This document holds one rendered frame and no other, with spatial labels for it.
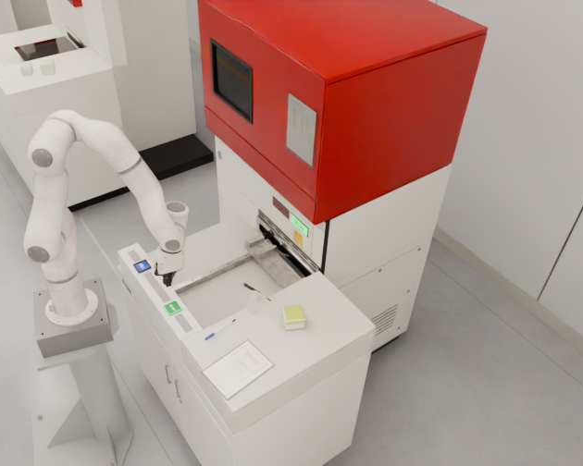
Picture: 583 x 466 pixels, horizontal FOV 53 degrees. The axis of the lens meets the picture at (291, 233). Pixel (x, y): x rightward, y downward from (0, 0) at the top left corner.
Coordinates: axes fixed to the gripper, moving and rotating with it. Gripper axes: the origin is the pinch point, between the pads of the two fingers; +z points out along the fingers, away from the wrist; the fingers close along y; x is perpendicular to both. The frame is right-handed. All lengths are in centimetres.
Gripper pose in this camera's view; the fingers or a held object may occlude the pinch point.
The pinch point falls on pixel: (167, 280)
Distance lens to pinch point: 212.5
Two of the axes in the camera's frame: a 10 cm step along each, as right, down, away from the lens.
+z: -2.1, 8.0, 5.6
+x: 5.9, 5.6, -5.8
